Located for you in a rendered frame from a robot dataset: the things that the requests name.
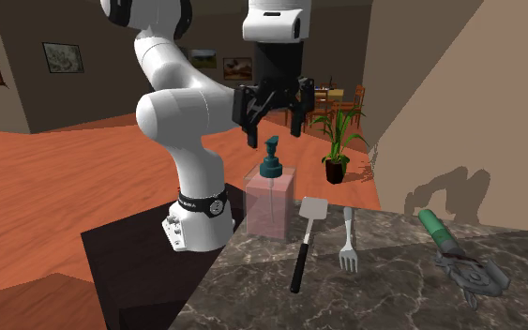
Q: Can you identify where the green handled can opener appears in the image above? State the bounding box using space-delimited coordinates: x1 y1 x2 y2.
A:
417 208 512 312

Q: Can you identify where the grey fork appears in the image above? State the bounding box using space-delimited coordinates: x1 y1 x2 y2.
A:
339 206 360 275

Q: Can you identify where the red brown wall picture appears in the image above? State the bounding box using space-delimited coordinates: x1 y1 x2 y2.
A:
222 56 253 82

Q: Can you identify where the grey wall picture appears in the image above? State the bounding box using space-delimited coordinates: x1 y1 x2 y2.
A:
41 42 85 75

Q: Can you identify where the grey spatula black handle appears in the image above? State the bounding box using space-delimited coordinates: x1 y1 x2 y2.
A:
289 196 329 294

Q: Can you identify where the pink soap dispenser teal pump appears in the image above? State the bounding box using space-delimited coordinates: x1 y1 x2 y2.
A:
243 135 297 242

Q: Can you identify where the wooden dining chair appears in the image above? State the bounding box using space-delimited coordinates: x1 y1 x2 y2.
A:
336 84 367 130
307 88 336 130

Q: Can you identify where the green landscape wall picture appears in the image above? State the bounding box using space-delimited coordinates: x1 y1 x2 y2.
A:
189 48 218 70

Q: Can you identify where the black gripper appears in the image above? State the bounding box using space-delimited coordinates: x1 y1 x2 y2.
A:
232 41 316 150

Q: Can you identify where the green potted plant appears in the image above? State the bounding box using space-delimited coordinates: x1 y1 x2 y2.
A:
310 107 371 186

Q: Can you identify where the dark robot stand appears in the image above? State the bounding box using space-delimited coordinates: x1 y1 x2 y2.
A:
80 182 247 330

